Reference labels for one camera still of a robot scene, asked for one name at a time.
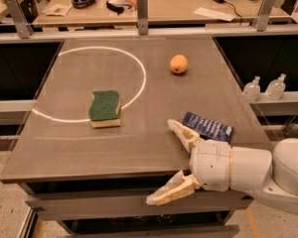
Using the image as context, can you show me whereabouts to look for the clear plastic bottle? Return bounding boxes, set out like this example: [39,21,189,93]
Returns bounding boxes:
[265,73,286,100]
[243,76,260,102]

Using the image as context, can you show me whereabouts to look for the grey metal bracket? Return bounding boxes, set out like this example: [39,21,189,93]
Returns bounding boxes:
[137,0,149,35]
[4,0,33,39]
[252,0,275,32]

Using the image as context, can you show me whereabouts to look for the orange fruit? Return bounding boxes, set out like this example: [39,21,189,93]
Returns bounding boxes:
[170,55,189,74]

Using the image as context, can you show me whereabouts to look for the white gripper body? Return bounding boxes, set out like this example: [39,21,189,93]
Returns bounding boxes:
[189,140,230,191]

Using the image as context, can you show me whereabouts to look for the small paper card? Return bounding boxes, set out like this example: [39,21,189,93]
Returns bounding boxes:
[44,4,72,16]

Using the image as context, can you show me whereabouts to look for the clear plastic bottle left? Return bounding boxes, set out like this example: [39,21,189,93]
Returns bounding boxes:
[243,76,260,102]

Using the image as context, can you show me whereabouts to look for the grey metal bracket right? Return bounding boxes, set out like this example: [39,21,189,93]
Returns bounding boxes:
[252,0,275,32]

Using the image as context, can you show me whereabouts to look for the white paper sheet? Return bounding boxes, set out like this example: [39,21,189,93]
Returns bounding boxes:
[195,7,234,22]

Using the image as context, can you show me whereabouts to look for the blue snack packet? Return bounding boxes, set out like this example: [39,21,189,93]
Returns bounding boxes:
[182,112,234,143]

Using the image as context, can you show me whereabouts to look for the clear plastic bottle right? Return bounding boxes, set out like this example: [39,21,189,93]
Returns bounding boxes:
[265,73,286,100]

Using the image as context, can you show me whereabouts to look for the green yellow sponge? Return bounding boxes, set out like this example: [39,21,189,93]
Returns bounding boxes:
[88,90,121,128]

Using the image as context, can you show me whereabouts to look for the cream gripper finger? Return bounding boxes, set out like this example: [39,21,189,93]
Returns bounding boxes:
[146,171,200,206]
[168,119,204,153]

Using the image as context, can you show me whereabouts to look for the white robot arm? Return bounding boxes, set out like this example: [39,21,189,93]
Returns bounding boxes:
[146,119,298,215]

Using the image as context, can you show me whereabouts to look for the grey table drawer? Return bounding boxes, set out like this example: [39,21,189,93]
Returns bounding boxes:
[26,189,253,221]

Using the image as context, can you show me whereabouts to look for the grey metal bracket middle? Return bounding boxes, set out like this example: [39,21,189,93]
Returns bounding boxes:
[137,0,149,35]

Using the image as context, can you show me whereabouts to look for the grey metal bracket left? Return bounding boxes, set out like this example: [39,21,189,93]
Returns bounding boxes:
[4,0,33,39]

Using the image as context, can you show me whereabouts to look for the black sunglasses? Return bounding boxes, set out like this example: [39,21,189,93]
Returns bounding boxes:
[106,1,132,15]

